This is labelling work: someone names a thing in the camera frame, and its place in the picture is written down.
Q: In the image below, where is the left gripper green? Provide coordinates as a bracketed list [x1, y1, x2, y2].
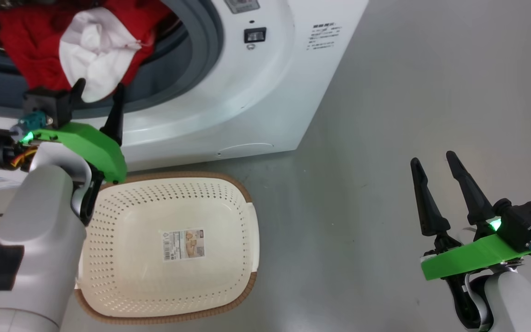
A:
[21, 78, 128, 185]

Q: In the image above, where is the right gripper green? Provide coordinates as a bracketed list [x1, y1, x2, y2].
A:
[410, 151, 531, 329]

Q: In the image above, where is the printed product label sticker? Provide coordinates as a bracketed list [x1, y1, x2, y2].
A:
[162, 228, 207, 263]

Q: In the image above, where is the cream perforated laundry basket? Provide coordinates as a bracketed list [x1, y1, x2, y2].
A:
[74, 172, 260, 325]

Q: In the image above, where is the white front-load washing machine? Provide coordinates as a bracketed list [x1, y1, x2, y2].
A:
[0, 0, 369, 185]

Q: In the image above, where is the red and white jersey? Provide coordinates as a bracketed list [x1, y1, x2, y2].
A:
[0, 0, 172, 103]

